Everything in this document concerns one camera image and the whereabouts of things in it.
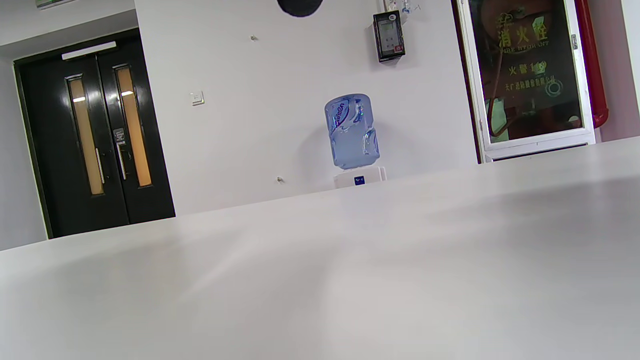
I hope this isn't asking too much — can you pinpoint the white water dispenser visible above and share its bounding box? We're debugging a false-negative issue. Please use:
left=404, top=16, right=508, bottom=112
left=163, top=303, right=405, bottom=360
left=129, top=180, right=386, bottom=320
left=333, top=166, right=387, bottom=189

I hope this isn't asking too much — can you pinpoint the red pipe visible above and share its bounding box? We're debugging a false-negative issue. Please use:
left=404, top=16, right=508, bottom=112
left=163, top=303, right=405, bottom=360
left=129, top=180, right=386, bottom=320
left=574, top=0, right=610, bottom=129

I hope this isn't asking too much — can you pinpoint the framed poster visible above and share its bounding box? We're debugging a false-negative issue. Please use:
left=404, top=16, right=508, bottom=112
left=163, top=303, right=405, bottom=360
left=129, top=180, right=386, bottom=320
left=452, top=0, right=597, bottom=164

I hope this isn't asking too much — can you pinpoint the black round wall object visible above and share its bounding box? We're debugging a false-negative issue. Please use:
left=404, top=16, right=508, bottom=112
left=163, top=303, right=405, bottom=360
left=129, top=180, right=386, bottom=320
left=277, top=0, right=324, bottom=18

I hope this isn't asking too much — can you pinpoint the black wall panel device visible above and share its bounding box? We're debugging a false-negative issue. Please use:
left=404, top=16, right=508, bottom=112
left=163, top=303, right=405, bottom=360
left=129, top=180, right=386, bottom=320
left=373, top=10, right=406, bottom=63

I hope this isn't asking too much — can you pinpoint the black double door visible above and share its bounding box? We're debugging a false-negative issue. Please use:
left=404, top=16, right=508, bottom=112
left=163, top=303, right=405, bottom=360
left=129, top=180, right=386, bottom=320
left=13, top=27, right=176, bottom=239

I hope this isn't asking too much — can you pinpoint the blue dispenser water bottle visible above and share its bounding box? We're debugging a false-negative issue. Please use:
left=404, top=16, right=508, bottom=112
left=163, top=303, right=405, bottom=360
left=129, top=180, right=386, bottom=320
left=324, top=93, right=381, bottom=170

